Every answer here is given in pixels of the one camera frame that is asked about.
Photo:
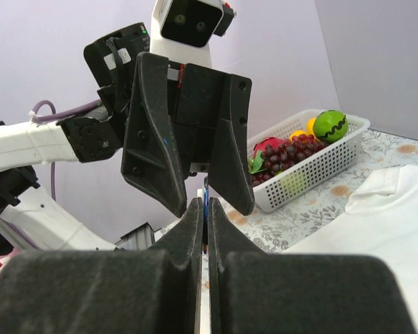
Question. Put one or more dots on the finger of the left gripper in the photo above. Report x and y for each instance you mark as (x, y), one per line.
(150, 161)
(228, 172)

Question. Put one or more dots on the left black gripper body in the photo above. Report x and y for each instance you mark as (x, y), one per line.
(195, 104)

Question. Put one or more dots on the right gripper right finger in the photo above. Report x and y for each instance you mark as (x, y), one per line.
(252, 291)

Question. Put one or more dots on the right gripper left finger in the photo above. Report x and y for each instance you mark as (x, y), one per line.
(157, 290)

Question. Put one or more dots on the round blue yellow brooch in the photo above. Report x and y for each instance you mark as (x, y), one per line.
(205, 197)

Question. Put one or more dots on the white t-shirt with flower print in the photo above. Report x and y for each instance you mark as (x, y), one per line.
(380, 219)

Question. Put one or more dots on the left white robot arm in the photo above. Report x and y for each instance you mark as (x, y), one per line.
(29, 217)

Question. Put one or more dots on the purple toy grape bunch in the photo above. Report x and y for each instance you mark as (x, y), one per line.
(295, 152)

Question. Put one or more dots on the red toy dragon fruit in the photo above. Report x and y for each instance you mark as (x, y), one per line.
(269, 149)

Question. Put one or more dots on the yellow green toy fruit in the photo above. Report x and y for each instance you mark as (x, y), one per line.
(294, 183)

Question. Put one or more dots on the yellow toy lemon lower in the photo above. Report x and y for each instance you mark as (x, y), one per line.
(298, 135)

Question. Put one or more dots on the yellow toy lemon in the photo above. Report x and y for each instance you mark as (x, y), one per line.
(310, 126)
(298, 135)

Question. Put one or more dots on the yellow toy lemon upper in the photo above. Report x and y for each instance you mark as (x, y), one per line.
(310, 126)

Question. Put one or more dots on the green toy watermelon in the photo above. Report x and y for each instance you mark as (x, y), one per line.
(330, 126)

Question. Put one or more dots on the white plastic fruit basket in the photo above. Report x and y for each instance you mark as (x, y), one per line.
(318, 168)

